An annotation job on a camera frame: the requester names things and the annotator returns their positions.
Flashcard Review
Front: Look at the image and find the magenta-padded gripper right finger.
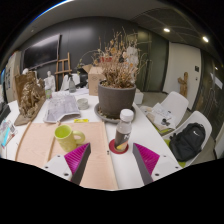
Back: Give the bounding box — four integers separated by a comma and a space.
132, 142, 184, 185

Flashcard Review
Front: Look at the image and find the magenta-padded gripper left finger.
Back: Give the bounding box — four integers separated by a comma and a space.
42, 142, 92, 185

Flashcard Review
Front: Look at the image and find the clear drink bottle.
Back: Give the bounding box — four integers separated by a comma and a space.
114, 108, 135, 153

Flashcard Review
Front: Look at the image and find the yellow-green mug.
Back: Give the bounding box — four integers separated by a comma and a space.
54, 124, 86, 153

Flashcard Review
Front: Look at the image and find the flat round red coaster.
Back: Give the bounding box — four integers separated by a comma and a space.
108, 138, 130, 155

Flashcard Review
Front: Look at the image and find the small yellow tag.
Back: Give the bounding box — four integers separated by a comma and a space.
73, 118, 90, 124

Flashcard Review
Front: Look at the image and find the black backpack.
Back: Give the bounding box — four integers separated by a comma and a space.
169, 122, 207, 163

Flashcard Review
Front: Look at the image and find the beige wooden board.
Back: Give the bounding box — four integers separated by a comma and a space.
15, 121, 119, 191

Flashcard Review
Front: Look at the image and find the stack of papers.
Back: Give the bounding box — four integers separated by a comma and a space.
146, 102, 177, 131

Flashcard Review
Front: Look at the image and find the grey plant saucer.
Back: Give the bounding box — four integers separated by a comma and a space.
93, 102, 137, 124

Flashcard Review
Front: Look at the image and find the open grey printed booklet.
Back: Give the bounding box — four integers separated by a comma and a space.
43, 94, 82, 124

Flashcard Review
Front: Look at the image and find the small round glass jar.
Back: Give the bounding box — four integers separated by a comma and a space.
76, 97, 90, 111

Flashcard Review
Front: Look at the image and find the white storage box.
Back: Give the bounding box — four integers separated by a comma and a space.
134, 88, 145, 105

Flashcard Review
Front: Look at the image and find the white chair with green cushion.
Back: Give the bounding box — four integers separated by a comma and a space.
163, 110, 213, 168
141, 90, 190, 134

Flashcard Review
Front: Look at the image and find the dried plant in grey pot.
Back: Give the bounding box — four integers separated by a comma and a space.
93, 28, 148, 119

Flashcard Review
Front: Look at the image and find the grey spray bottle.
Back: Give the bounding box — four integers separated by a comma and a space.
68, 73, 77, 94

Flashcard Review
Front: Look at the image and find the colourful printed booklet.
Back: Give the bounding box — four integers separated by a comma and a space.
0, 119, 18, 148

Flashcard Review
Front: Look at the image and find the brown cardboard box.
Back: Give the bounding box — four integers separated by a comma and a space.
82, 64, 107, 97

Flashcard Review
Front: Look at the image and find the white plaster figurine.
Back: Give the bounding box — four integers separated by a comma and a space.
44, 70, 57, 93

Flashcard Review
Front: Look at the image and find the wooden figure sculpture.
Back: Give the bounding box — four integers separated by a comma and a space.
177, 71, 190, 98

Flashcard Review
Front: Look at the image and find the black desktop device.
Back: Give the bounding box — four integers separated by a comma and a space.
0, 101, 12, 124

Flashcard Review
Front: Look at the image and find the wooden easel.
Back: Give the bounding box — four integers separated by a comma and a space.
54, 51, 73, 92

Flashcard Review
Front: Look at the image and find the tall white plaster statue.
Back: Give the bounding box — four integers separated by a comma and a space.
125, 45, 140, 78

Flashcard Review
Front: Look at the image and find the beige cabinet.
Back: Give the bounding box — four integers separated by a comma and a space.
4, 50, 23, 103

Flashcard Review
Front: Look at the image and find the long ceiling light strip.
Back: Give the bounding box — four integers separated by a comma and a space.
33, 0, 74, 21

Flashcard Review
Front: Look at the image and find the black wall screen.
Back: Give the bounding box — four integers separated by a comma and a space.
22, 33, 62, 71

